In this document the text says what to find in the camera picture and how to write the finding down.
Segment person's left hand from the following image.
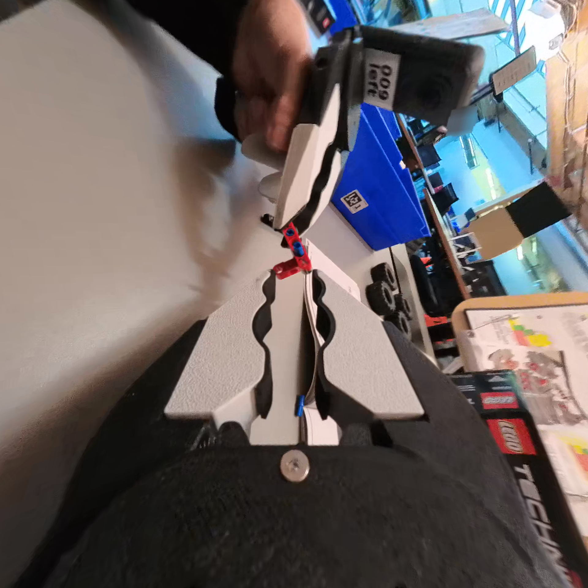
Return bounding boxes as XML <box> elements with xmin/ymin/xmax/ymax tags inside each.
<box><xmin>231</xmin><ymin>0</ymin><xmax>318</xmax><ymax>153</ymax></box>

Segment red blue toy brick assembly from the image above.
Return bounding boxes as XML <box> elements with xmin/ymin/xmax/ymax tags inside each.
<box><xmin>273</xmin><ymin>222</ymin><xmax>313</xmax><ymax>280</ymax></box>

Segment small black box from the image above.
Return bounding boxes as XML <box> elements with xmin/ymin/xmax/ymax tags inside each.
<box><xmin>305</xmin><ymin>0</ymin><xmax>336</xmax><ymax>34</ymax></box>

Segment person's left forearm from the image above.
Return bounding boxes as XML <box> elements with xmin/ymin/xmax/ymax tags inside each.
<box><xmin>124</xmin><ymin>0</ymin><xmax>251</xmax><ymax>141</ymax></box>

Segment grey desk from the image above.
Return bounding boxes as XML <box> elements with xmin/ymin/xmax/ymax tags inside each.
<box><xmin>0</xmin><ymin>0</ymin><xmax>437</xmax><ymax>588</ymax></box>

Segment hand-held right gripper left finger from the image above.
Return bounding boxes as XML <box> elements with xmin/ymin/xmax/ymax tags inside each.
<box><xmin>164</xmin><ymin>269</ymin><xmax>277</xmax><ymax>445</ymax></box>

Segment black toy set box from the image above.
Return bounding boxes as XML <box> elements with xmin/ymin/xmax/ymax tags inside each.
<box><xmin>450</xmin><ymin>370</ymin><xmax>588</xmax><ymax>588</ymax></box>

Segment printed instruction sheet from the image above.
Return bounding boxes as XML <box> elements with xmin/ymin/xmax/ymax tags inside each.
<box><xmin>464</xmin><ymin>304</ymin><xmax>588</xmax><ymax>538</ymax></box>

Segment white instruction booklet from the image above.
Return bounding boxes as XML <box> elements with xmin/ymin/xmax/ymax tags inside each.
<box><xmin>300</xmin><ymin>239</ymin><xmax>362</xmax><ymax>446</ymax></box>

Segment blue storage bin white tag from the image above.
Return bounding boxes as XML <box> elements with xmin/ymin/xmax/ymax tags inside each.
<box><xmin>330</xmin><ymin>102</ymin><xmax>432</xmax><ymax>252</ymax></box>

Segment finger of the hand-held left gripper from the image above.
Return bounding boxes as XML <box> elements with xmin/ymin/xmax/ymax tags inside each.
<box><xmin>274</xmin><ymin>84</ymin><xmax>344</xmax><ymax>231</ymax></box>
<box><xmin>298</xmin><ymin>106</ymin><xmax>364</xmax><ymax>234</ymax></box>

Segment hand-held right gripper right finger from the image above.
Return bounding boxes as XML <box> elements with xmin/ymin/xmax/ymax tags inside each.
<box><xmin>313</xmin><ymin>269</ymin><xmax>425</xmax><ymax>423</ymax></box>

